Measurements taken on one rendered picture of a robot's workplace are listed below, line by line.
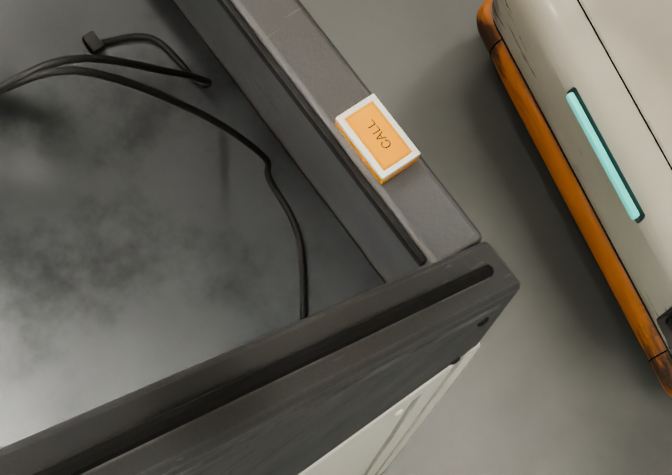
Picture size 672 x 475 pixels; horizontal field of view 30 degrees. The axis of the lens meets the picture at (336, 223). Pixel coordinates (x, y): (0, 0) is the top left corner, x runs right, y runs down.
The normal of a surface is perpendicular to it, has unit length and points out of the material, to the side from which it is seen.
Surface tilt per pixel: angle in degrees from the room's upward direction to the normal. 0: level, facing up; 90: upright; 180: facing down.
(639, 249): 90
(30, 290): 0
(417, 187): 0
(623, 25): 0
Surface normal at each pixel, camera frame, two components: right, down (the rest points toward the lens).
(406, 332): 0.59, -0.60
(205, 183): 0.06, -0.32
